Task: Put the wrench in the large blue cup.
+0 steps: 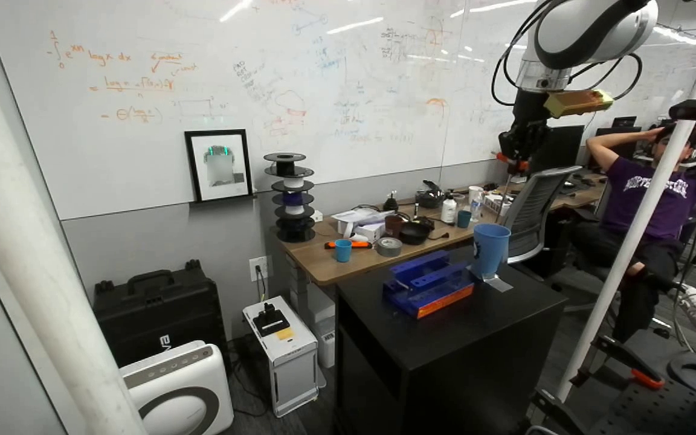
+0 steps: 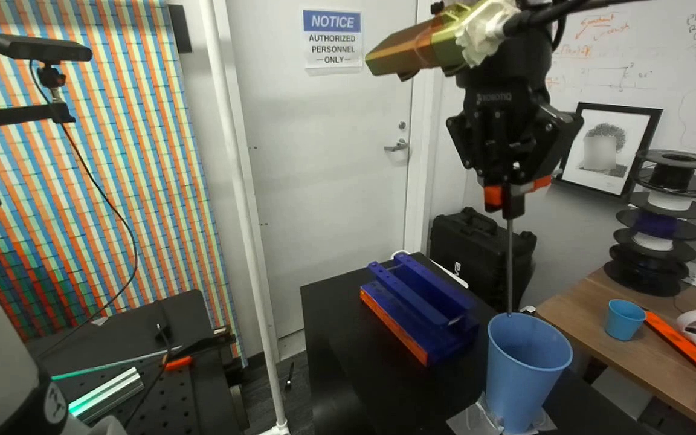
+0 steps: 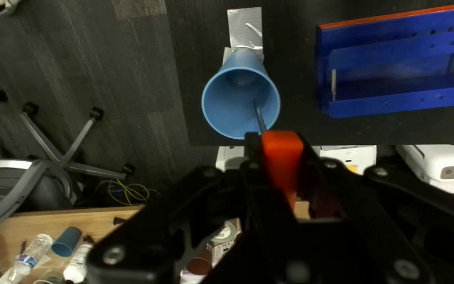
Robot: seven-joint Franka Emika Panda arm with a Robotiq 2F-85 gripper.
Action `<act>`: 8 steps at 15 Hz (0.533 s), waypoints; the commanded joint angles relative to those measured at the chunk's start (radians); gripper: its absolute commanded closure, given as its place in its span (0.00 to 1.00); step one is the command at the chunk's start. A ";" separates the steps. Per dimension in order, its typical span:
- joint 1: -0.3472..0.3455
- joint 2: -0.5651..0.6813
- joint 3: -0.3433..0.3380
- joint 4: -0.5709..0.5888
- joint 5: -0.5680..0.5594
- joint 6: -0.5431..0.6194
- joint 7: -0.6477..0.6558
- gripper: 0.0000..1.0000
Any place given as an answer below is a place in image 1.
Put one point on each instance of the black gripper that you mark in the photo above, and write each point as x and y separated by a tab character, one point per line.
525	146

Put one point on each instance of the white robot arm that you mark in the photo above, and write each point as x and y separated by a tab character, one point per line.
582	36

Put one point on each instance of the large blue cup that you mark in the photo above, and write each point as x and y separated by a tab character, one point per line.
491	250

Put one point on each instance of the small blue cup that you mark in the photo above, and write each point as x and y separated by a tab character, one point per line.
344	250

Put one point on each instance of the grey office chair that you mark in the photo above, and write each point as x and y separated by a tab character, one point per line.
538	209

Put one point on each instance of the white plastic bottle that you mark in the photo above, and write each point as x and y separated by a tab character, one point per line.
449	212

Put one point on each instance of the person in purple shirt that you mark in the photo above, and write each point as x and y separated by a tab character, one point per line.
646	209

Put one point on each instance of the black bowl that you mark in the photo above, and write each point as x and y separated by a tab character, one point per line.
416	230

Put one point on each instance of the thin white stand pole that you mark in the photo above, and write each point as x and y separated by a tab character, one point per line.
635	233

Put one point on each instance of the grey tape roll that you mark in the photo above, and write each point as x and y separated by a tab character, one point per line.
389	245

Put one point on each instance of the white cardboard box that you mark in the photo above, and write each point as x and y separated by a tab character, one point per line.
358	221

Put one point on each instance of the wooden desk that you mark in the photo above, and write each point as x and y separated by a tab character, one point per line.
339	261

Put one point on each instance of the black cabinet table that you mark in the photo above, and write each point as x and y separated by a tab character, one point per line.
445	363

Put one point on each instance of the stack of filament spools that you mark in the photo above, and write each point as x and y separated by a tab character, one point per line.
292	196

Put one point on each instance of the orange black clamp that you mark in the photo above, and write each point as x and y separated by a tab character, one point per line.
640	378

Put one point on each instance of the framed portrait picture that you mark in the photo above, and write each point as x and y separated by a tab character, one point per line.
219	164

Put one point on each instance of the white computer case box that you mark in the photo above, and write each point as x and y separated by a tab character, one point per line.
283	359

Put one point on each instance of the black hard carrying case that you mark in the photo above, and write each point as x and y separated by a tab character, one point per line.
159	309

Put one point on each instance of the white air purifier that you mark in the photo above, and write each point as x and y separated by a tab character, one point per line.
179	390

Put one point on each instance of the thick white pole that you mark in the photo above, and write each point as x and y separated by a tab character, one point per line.
25	242

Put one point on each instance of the tan wrist camera block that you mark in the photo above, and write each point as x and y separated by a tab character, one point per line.
578	102

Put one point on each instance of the white wall outlet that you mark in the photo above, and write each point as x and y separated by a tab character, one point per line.
260	270

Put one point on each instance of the wall whiteboard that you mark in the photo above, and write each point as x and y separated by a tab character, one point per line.
205	73

